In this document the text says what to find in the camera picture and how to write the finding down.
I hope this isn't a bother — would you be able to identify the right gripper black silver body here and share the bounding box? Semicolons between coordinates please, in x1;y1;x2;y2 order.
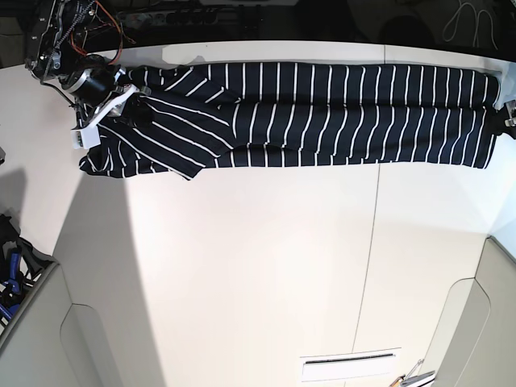
60;64;149;129

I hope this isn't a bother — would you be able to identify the left gripper black silver body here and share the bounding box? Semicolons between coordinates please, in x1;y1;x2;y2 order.
504;100;516;127

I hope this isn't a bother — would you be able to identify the navy white striped T-shirt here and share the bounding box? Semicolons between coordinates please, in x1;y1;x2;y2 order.
79;62;500;179

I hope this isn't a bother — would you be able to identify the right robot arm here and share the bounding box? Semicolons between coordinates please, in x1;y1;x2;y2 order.
25;1;152;129

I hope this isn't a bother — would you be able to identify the black power strip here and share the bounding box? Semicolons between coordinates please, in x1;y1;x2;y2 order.
118;8;218;29

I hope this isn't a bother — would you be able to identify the blue black tool pile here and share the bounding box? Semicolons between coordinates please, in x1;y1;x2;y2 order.
1;214;53;328

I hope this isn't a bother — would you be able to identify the silver tool at edge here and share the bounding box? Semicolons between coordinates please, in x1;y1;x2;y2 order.
389;359;436;387

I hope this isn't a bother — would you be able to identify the white table slot plate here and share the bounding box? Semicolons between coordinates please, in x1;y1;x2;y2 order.
299;347;402;383

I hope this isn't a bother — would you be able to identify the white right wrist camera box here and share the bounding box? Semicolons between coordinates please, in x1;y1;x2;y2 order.
71;125;101;150

